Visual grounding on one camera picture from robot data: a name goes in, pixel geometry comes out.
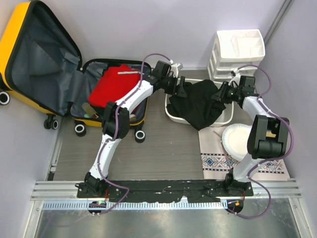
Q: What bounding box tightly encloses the black garment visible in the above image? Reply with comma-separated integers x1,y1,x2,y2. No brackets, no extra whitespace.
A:
166,80,226,130

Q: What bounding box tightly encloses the red garment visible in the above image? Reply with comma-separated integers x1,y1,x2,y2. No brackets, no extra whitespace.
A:
88,65,140,108

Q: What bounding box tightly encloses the white plastic basin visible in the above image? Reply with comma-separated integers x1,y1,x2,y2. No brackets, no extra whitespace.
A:
164,78,234,127

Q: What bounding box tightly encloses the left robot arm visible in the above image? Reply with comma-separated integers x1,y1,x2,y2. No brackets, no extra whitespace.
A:
77,60,185,198

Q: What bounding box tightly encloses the yellow Pikachu suitcase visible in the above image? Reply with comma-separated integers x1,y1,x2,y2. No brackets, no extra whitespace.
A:
0,0,152,137

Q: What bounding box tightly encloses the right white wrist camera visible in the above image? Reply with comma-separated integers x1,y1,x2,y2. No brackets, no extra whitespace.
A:
229,69,241,88

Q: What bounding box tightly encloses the aluminium frame rail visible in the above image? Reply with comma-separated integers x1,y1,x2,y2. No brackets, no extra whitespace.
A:
31,179,302,203

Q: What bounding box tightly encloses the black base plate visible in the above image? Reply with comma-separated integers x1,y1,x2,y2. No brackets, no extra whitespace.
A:
75,179,254,203

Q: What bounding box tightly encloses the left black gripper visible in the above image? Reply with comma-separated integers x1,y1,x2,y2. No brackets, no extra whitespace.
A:
161,74,187,98

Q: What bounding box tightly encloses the grey cable duct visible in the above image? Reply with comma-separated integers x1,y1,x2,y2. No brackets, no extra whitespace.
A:
42,200,227,211

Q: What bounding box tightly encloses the white round plate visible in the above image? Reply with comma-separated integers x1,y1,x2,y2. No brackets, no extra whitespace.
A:
221,123,251,162

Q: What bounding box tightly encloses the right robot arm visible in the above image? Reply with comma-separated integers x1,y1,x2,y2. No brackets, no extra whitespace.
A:
212,75,291,196

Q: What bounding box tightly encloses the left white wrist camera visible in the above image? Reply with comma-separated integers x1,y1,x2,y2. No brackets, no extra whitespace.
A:
168,63,183,78

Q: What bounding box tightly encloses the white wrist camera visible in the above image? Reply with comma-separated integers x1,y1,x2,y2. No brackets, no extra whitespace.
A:
168,63,183,78
229,69,241,88

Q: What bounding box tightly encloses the white drawer organizer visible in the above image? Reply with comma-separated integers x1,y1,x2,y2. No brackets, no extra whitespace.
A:
208,29,265,81

